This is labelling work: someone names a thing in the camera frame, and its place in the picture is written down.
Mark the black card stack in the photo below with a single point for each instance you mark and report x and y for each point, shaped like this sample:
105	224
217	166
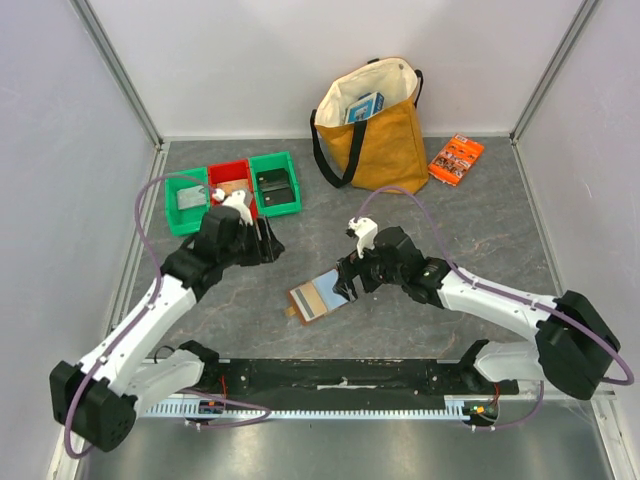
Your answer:
275	187

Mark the mustard tote bag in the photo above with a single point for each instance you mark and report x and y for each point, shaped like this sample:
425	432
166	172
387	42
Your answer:
388	148

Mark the left green plastic bin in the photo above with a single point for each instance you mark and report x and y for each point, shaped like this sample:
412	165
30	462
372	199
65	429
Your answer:
185	222

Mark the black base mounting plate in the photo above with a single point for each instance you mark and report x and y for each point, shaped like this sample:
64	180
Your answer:
345	382

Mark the brown leather card holder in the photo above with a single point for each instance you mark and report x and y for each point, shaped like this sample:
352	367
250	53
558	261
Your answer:
324	284

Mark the gold credit card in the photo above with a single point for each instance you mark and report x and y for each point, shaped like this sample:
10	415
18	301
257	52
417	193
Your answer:
308	302

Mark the red plastic bin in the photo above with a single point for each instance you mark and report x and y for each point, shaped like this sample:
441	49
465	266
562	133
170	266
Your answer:
234	170

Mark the right green plastic bin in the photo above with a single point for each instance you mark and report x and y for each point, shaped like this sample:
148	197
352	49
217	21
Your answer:
267	162

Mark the aluminium frame post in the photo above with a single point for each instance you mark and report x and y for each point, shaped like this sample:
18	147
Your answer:
560	56
107	51

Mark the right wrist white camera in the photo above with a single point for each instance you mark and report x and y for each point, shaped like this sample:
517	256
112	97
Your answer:
364	230

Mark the blue box in bag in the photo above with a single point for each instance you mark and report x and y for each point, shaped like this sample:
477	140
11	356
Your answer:
365	107

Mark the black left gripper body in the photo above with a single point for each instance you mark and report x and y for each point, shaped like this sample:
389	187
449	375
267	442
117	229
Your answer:
248	250

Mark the orange snack packet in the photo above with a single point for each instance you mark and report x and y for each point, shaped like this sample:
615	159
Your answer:
455	160

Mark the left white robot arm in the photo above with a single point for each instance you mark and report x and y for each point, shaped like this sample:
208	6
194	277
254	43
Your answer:
100	397

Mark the right aluminium frame post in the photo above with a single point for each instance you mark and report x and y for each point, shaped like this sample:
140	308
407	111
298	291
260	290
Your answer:
560	56

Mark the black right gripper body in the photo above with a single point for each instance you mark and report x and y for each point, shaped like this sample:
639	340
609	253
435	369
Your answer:
354	275

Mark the green plastic bin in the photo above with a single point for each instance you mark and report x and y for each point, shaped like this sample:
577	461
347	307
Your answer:
267	162
185	222

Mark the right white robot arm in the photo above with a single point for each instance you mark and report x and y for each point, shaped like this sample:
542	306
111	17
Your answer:
564	340

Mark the grey slotted cable duct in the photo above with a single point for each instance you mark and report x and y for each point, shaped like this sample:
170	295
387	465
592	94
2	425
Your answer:
197	408

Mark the left aluminium frame post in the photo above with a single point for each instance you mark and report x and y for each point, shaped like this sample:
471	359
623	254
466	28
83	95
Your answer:
107	51

